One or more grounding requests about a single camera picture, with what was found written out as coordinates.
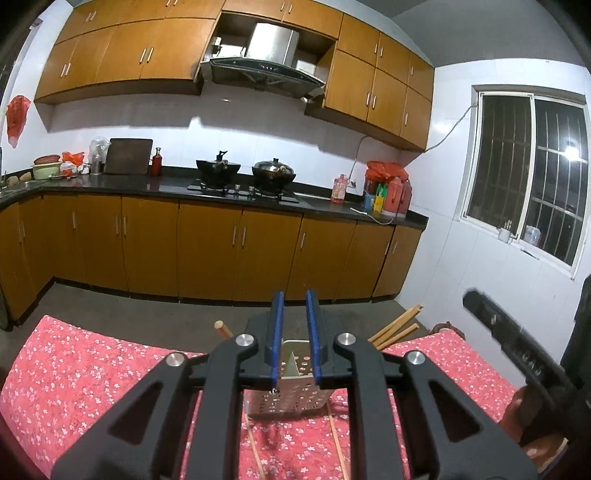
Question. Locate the beige perforated utensil holder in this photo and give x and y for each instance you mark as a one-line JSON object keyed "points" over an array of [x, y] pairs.
{"points": [[296, 393]]}

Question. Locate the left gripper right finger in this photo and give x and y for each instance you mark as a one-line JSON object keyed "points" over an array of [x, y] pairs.
{"points": [[407, 418]]}

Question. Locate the red bag on counter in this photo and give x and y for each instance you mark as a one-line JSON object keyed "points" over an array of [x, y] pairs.
{"points": [[384, 172]]}

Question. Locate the dark cutting board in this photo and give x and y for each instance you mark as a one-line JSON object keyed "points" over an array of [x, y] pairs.
{"points": [[128, 156]]}

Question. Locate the wooden chopstick eight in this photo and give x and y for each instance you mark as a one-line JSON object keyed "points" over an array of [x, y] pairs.
{"points": [[398, 337]]}

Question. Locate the red hanging plastic bag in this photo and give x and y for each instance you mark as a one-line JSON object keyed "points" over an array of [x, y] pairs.
{"points": [[16, 117]]}

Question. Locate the black wok with utensils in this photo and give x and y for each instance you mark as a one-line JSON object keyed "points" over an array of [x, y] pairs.
{"points": [[219, 173]]}

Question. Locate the green basin with red lid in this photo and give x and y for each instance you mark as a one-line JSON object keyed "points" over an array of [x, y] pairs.
{"points": [[46, 166]]}

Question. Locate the red sauce bottle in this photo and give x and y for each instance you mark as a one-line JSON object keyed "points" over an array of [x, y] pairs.
{"points": [[156, 163]]}

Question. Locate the lower wooden cabinets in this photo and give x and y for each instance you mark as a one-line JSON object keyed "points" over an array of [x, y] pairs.
{"points": [[196, 251]]}

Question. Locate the black lidded wok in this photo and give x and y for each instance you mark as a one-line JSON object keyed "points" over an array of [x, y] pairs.
{"points": [[272, 176]]}

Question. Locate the wooden cabinets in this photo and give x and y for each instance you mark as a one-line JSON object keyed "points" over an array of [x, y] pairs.
{"points": [[345, 70], [196, 251]]}

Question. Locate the person's right hand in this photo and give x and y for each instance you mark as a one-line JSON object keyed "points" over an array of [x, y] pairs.
{"points": [[526, 421]]}

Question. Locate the red oil jug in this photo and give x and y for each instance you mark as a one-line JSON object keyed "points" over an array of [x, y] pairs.
{"points": [[397, 202]]}

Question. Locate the orange bag on counter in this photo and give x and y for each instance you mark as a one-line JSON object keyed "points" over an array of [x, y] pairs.
{"points": [[72, 163]]}

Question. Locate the upper wooden cabinets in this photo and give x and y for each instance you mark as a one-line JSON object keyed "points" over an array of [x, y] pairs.
{"points": [[345, 70]]}

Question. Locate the green yellow bottles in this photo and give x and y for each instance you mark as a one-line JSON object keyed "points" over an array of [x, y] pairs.
{"points": [[374, 194]]}

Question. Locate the clear plastic bag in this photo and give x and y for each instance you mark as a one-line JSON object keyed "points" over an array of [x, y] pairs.
{"points": [[98, 150]]}

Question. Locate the wooden chopstick seven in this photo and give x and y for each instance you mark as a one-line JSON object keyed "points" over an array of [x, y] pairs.
{"points": [[388, 332]]}

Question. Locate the steel range hood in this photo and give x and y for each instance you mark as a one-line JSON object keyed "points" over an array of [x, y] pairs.
{"points": [[265, 56]]}

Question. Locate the wooden chopstick six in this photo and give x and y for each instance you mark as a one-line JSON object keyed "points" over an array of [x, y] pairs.
{"points": [[338, 447]]}

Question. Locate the white cup on sill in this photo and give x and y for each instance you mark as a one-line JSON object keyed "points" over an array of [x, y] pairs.
{"points": [[505, 233]]}

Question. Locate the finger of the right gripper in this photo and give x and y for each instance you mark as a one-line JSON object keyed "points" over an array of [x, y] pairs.
{"points": [[526, 354]]}

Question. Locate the wooden chopstick one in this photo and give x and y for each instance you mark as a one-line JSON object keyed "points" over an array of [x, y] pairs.
{"points": [[223, 330]]}

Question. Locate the right barred window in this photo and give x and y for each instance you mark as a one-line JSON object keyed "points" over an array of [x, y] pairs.
{"points": [[530, 164]]}

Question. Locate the pink bottle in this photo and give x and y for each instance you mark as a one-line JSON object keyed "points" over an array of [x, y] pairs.
{"points": [[339, 189]]}

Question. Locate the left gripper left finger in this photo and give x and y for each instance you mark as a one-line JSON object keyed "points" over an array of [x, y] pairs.
{"points": [[182, 419]]}

